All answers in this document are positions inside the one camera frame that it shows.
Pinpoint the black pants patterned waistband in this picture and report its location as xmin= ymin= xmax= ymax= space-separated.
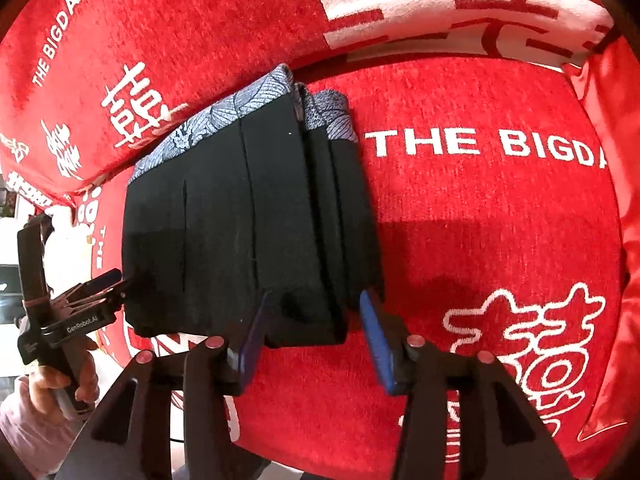
xmin=122 ymin=65 xmax=382 ymax=348

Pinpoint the pink sleeved left forearm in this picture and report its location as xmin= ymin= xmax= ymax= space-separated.
xmin=1 ymin=376 xmax=79 ymax=479

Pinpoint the person's left hand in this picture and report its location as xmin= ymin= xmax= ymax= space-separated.
xmin=28 ymin=337 xmax=99 ymax=414

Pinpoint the red sofa seat cushion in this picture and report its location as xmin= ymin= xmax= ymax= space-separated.
xmin=74 ymin=54 xmax=632 ymax=480

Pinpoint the red sofa back cushion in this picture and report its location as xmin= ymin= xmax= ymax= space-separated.
xmin=1 ymin=0 xmax=614 ymax=208

